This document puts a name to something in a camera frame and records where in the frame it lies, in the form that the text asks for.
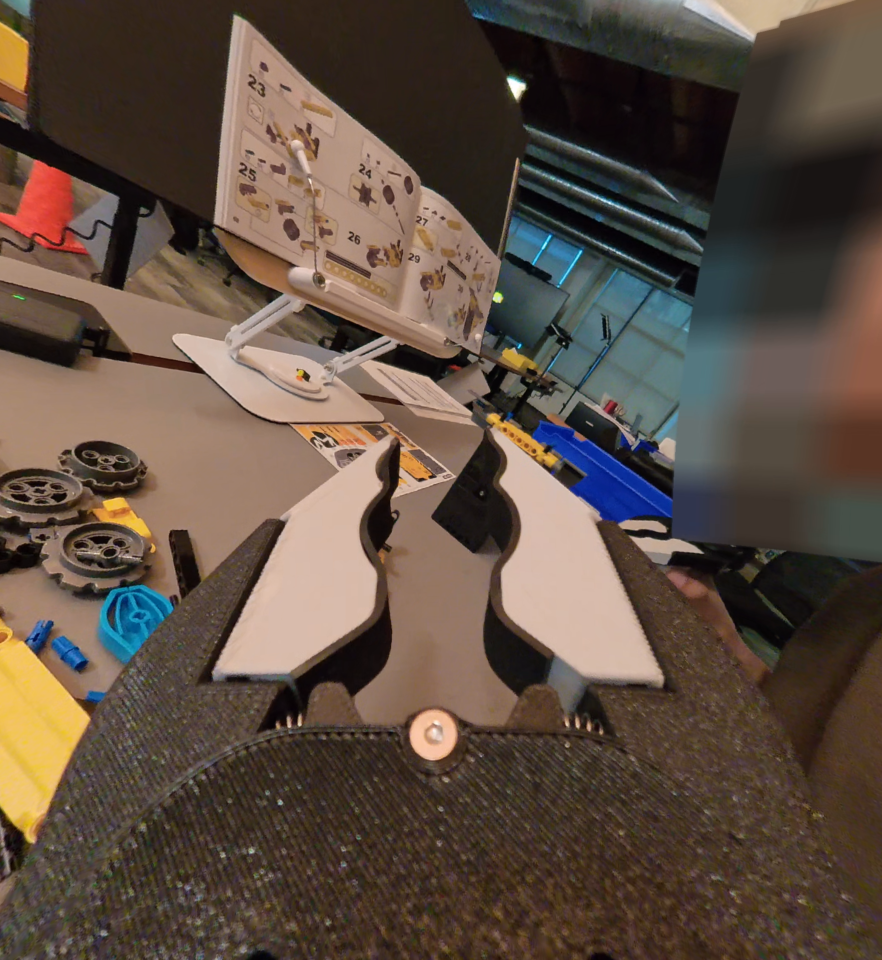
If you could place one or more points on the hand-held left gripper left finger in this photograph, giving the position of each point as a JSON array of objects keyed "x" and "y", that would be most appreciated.
[{"x": 306, "y": 600}]

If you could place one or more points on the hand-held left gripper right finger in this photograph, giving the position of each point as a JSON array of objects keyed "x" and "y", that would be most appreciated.
[{"x": 583, "y": 600}]

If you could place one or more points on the large yellow black brick model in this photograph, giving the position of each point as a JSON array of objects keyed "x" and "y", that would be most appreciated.
[{"x": 467, "y": 502}]

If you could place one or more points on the pile of toy brick pieces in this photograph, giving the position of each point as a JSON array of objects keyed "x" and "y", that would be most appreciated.
[{"x": 36, "y": 491}]

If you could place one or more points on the long black brick beam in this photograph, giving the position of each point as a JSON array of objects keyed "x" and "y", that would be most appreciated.
[{"x": 184, "y": 566}]

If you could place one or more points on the blue plastic storage bin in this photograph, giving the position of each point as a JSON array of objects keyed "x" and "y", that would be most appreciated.
[{"x": 606, "y": 472}]

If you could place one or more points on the printed sticker sheet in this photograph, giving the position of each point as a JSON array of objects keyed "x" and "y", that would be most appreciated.
[{"x": 358, "y": 442}]

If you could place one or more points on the cyan brick separator tool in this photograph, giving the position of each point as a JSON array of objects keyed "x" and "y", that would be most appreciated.
[{"x": 133, "y": 622}]

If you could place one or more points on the white paper sheet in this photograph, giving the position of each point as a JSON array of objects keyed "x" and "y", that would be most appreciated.
[{"x": 418, "y": 390}]

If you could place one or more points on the black display screen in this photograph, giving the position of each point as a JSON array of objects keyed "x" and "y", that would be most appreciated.
[{"x": 527, "y": 300}]

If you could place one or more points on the yellow flat brick panel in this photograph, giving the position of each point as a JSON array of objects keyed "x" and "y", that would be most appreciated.
[{"x": 6, "y": 712}]

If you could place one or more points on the brick instruction booklet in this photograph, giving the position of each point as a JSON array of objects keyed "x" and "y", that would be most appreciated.
[{"x": 313, "y": 210}]

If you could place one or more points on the black power adapter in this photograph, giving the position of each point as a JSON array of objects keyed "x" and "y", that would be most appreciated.
[{"x": 21, "y": 315}]

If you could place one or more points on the background desk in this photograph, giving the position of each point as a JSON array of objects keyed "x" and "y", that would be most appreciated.
[{"x": 122, "y": 240}]

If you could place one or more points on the orange traffic cone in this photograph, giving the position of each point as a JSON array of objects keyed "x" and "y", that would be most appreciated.
[{"x": 43, "y": 210}]

